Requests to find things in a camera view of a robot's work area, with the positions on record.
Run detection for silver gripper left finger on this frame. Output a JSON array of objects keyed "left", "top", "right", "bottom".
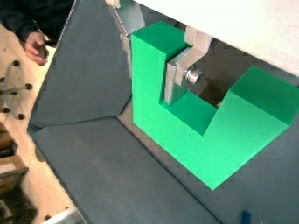
[{"left": 105, "top": 0, "right": 145, "bottom": 67}]

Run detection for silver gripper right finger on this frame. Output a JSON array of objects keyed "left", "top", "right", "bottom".
[{"left": 163, "top": 26, "right": 211, "bottom": 105}]

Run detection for green U-shaped block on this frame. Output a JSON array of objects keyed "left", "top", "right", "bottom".
[{"left": 131, "top": 21, "right": 299, "bottom": 189}]

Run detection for person's dark sleeve forearm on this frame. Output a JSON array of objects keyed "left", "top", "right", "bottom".
[{"left": 0, "top": 0, "right": 74, "bottom": 43}]

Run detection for person's hand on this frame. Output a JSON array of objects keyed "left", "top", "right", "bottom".
[{"left": 24, "top": 31, "right": 48, "bottom": 66}]

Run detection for office chair base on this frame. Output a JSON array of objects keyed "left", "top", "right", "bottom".
[{"left": 0, "top": 60, "right": 33, "bottom": 120}]

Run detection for blue hexagonal peg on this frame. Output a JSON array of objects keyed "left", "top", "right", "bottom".
[{"left": 240, "top": 210, "right": 251, "bottom": 224}]

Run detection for cardboard boxes on floor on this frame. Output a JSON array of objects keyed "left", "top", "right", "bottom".
[{"left": 0, "top": 122, "right": 37, "bottom": 224}]

